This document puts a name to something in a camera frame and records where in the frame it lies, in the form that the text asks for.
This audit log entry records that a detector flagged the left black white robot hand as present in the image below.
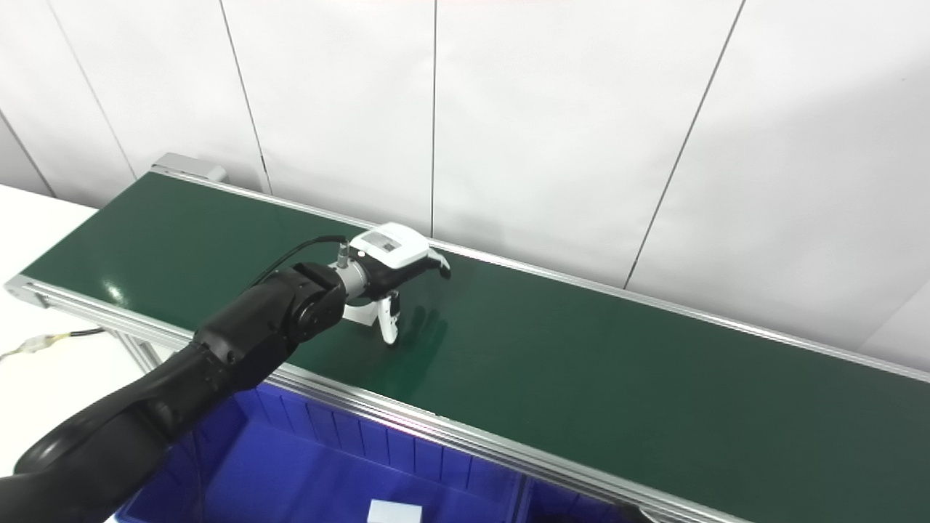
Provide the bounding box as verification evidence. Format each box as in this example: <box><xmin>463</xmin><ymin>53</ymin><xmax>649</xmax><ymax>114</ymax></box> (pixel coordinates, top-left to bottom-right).
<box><xmin>334</xmin><ymin>222</ymin><xmax>453</xmax><ymax>346</ymax></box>

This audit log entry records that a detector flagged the blue bin with black parts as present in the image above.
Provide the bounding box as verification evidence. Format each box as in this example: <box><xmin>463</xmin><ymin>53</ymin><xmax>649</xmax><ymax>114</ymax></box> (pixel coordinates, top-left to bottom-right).
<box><xmin>519</xmin><ymin>479</ymin><xmax>655</xmax><ymax>523</ymax></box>

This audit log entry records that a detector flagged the green conveyor belt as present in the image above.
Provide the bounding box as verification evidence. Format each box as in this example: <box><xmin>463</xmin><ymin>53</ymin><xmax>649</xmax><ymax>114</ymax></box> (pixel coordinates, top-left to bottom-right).
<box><xmin>22</xmin><ymin>172</ymin><xmax>930</xmax><ymax>523</ymax></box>
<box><xmin>4</xmin><ymin>166</ymin><xmax>930</xmax><ymax>523</ymax></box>

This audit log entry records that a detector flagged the grey conveyor motor housing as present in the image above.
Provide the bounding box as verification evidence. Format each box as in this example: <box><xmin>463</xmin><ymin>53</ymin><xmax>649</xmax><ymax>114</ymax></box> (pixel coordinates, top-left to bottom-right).
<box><xmin>150</xmin><ymin>153</ymin><xmax>230</xmax><ymax>184</ymax></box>

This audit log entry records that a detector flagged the white block part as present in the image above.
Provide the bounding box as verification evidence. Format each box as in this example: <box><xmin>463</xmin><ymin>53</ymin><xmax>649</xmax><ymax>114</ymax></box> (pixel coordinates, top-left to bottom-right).
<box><xmin>367</xmin><ymin>500</ymin><xmax>424</xmax><ymax>523</ymax></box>

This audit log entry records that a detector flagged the blue bin with white parts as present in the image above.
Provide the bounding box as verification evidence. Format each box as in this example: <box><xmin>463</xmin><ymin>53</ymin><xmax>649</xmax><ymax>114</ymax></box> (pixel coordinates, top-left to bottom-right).
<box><xmin>116</xmin><ymin>383</ymin><xmax>524</xmax><ymax>523</ymax></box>

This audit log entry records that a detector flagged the aluminium conveyor support leg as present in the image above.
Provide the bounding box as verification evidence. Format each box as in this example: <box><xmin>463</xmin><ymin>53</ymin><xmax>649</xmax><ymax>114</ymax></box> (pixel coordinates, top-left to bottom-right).
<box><xmin>109</xmin><ymin>331</ymin><xmax>164</xmax><ymax>373</ymax></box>

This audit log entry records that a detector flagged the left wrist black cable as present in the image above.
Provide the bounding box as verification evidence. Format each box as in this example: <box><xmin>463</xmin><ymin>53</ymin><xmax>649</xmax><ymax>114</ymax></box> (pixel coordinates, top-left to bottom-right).
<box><xmin>247</xmin><ymin>234</ymin><xmax>351</xmax><ymax>288</ymax></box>

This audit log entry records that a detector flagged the black cable with yellow connector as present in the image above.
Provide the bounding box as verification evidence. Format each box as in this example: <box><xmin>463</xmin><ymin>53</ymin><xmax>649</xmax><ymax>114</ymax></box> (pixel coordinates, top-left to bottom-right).
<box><xmin>0</xmin><ymin>327</ymin><xmax>108</xmax><ymax>362</ymax></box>

